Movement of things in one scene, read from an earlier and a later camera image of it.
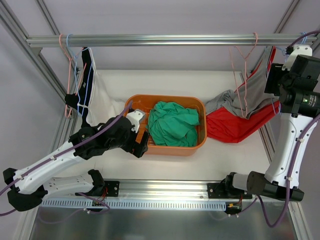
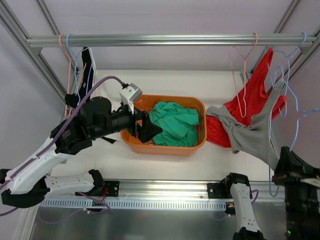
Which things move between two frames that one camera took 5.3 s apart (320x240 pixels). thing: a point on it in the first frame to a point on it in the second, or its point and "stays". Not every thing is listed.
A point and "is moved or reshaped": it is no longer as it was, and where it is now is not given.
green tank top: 170,124 stays
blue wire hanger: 305,39 is moved or reshaped
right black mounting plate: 217,190 stays
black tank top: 82,101 stays
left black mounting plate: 113,188 stays
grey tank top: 250,98 to 255,137
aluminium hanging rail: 172,39 stays
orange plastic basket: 145,103 stays
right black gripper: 271,78 to 289,178
